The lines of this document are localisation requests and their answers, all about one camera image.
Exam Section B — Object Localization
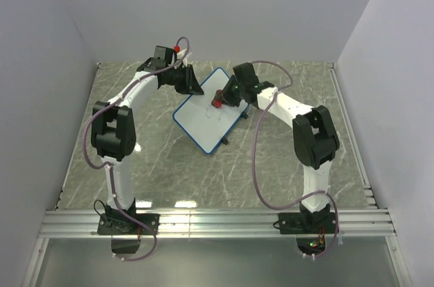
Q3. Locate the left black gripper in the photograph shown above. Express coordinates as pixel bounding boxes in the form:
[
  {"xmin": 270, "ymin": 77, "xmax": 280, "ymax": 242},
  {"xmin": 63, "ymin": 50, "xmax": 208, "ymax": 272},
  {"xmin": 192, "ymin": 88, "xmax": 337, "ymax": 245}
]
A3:
[{"xmin": 166, "ymin": 64, "xmax": 204, "ymax": 96}]

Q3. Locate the red bone-shaped eraser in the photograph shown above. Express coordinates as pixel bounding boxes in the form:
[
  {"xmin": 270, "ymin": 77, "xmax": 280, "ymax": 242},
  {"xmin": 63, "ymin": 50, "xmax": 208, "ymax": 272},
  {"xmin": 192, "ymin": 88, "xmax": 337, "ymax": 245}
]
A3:
[{"xmin": 211, "ymin": 90, "xmax": 224, "ymax": 109}]

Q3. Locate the blue framed whiteboard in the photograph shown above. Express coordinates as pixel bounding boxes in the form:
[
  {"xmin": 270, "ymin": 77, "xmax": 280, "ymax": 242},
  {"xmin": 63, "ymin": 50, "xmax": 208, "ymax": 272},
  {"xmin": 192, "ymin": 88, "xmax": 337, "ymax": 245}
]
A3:
[{"xmin": 172, "ymin": 67, "xmax": 249, "ymax": 155}]

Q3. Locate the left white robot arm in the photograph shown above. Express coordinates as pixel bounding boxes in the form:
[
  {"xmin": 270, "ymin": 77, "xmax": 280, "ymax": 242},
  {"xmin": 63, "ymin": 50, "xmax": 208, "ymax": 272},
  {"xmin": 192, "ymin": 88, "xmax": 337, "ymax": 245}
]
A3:
[{"xmin": 85, "ymin": 45, "xmax": 204, "ymax": 234}]

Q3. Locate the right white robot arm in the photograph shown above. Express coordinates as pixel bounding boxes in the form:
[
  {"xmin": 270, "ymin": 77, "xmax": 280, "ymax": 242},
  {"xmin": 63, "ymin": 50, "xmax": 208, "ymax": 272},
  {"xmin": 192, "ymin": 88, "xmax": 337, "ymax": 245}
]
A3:
[{"xmin": 212, "ymin": 62, "xmax": 340, "ymax": 233}]

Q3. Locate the whiteboard wire stand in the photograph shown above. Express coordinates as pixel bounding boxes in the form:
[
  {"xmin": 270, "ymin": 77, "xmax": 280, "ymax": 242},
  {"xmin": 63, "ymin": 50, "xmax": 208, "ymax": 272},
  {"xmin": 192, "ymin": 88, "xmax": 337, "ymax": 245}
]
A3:
[{"xmin": 220, "ymin": 111, "xmax": 249, "ymax": 145}]

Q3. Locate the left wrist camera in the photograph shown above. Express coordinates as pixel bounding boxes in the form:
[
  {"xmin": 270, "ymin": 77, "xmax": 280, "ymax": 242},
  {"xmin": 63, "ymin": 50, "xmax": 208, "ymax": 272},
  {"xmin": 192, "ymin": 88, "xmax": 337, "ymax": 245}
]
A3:
[{"xmin": 174, "ymin": 46, "xmax": 193, "ymax": 64}]

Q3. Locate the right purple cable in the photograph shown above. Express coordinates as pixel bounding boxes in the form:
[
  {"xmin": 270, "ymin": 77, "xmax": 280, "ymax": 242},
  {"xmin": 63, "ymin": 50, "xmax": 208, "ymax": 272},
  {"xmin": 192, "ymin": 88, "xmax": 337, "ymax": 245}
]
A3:
[{"xmin": 250, "ymin": 60, "xmax": 341, "ymax": 259}]

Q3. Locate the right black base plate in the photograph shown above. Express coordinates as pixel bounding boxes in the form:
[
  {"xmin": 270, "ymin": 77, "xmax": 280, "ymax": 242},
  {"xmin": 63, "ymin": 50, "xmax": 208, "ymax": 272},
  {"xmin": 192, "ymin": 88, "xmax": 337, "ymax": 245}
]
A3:
[{"xmin": 273, "ymin": 212, "xmax": 339, "ymax": 235}]

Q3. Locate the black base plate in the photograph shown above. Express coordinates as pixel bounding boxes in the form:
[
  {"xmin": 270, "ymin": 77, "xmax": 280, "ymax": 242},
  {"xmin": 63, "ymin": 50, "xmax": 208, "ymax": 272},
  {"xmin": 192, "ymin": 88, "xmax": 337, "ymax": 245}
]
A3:
[
  {"xmin": 97, "ymin": 213, "xmax": 160, "ymax": 235},
  {"xmin": 273, "ymin": 212, "xmax": 339, "ymax": 235}
]

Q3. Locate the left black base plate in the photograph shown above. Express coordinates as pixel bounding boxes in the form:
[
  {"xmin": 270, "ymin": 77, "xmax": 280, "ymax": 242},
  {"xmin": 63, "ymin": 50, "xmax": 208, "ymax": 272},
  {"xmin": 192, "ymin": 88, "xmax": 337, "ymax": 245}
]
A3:
[{"xmin": 97, "ymin": 213, "xmax": 160, "ymax": 235}]

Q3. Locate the aluminium rail frame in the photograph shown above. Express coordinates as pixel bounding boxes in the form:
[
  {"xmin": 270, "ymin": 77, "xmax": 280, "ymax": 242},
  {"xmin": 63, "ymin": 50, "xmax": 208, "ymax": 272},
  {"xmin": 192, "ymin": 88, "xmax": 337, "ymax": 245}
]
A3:
[{"xmin": 24, "ymin": 62, "xmax": 412, "ymax": 286}]

